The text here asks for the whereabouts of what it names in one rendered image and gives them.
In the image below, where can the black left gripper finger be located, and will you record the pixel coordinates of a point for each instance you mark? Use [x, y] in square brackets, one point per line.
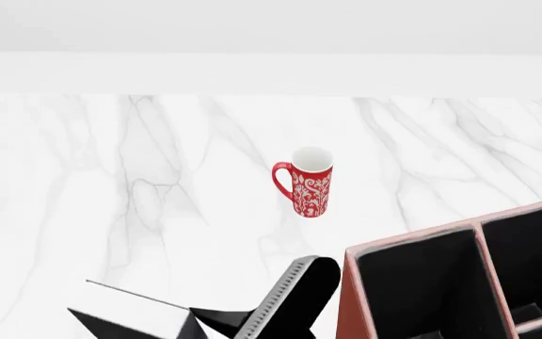
[226, 317]
[299, 293]

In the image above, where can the red caddy with black compartments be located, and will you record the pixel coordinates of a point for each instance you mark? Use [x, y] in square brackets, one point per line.
[350, 310]

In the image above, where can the red white patterned mug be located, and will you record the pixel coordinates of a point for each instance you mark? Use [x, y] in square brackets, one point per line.
[311, 190]

